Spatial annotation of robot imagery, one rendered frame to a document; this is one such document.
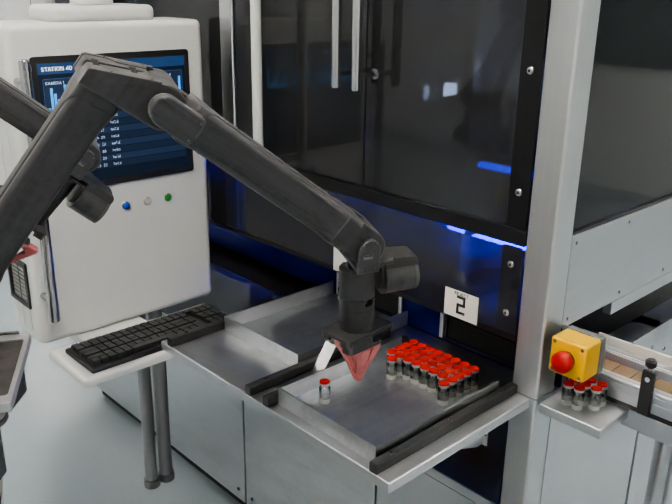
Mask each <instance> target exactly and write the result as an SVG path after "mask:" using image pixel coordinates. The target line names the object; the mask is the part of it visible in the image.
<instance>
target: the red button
mask: <svg viewBox="0 0 672 504"><path fill-rule="evenodd" d="M551 366H552V368H553V369H554V370H555V371H556V372H558V373H560V374H565V373H567V372H569V371H571V370H572V369H573V367H574V360H573V358H572V356H571V355H570V354H569V353H568V352H566V351H558V352H556V353H555V354H553V355H552V357H551Z"/></svg>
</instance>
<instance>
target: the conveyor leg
mask: <svg viewBox="0 0 672 504"><path fill-rule="evenodd" d="M638 433H641V432H639V431H638ZM641 434H643V435H645V436H648V435H646V434H644V433H641ZM648 437H650V438H652V439H655V438H653V437H651V436H648ZM644 504H672V445H669V444H667V443H665V442H662V441H660V440H658V439H655V442H654V448H653V453H652V459H651V465H650V470H649V476H648V482H647V487H646V493H645V499H644Z"/></svg>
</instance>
